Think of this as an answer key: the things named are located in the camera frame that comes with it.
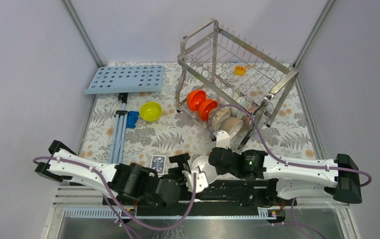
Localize white plastic bowl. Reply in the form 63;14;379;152
191;156;218;184

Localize yellow-green plastic bowl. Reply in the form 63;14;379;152
139;102;162;122

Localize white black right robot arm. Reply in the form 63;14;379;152
208;147;363;205

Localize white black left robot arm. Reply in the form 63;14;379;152
32;140;196;206

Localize white dishes in rack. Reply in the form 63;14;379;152
218;88;251;120

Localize stainless steel dish rack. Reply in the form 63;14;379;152
175;18;299;146

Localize blue playing card deck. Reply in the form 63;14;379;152
150;155;166;175

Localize patterned beige ceramic bowl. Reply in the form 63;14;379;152
208;108;231;131

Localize orange bowl front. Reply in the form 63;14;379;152
197;99;218;121

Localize orange bowl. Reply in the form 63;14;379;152
197;99;218;121
187;90;206;112

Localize orange bowl rear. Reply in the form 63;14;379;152
187;90;206;112

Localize light blue folded tripod stand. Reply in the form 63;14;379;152
109;93;128;164

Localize small yellow cup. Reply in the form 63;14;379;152
234;66;246;76

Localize light blue perforated tray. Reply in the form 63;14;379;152
83;65;165;95

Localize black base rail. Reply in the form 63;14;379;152
122;180;291;214

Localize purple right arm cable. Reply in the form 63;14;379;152
209;104;373;188

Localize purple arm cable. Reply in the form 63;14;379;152
32;156;198;239
209;104;373;188

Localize light blue cable duct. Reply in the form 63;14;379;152
65;207;277;221

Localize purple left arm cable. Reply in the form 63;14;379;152
32;156;198;239

